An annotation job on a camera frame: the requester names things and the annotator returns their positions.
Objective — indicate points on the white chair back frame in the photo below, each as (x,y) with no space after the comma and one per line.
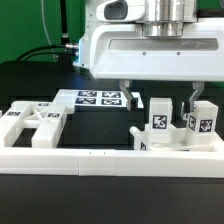
(48,120)

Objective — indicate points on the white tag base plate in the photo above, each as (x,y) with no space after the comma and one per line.
(92,98)

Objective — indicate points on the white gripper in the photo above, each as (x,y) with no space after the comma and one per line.
(155,40)

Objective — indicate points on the white chair seat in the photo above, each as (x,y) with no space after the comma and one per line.
(174,139)

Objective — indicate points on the white U-shaped fence frame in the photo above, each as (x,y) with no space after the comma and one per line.
(22,158)

